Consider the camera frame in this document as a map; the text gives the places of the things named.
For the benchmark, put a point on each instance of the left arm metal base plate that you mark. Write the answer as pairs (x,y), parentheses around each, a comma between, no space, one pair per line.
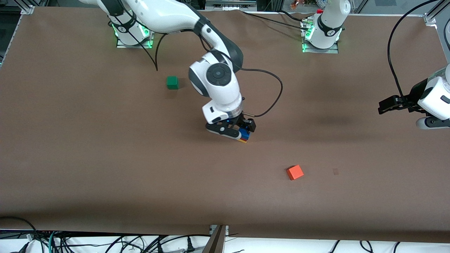
(309,50)

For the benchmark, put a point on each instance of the black power plug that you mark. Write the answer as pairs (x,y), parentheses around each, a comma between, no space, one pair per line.
(190,246)

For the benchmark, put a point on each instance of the aluminium frame bar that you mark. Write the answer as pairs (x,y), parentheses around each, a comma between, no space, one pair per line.
(230,3)

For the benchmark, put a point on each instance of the brown wooden post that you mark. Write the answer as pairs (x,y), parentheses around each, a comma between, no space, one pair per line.
(215,243)

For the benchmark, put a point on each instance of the aluminium frame corner bracket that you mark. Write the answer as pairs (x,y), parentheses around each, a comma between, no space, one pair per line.
(430,18)
(27,9)

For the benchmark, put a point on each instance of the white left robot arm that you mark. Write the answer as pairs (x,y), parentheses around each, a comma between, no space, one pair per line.
(330,21)

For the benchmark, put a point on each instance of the green cube block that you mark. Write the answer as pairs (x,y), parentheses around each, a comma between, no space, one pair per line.
(172,82)

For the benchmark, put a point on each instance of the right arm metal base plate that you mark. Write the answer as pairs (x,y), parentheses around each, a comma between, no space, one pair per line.
(147,42)

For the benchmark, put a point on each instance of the blue cube block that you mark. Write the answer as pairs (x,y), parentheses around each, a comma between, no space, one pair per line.
(245,133)

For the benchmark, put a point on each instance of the orange cube block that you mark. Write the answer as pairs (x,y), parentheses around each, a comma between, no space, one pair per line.
(295,172)

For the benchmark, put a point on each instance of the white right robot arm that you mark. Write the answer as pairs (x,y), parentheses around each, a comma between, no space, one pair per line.
(165,15)

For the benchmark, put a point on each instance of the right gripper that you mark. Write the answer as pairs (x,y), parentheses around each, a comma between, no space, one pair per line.
(243,122)

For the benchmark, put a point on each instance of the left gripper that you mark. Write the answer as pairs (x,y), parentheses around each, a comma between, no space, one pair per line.
(415,95)

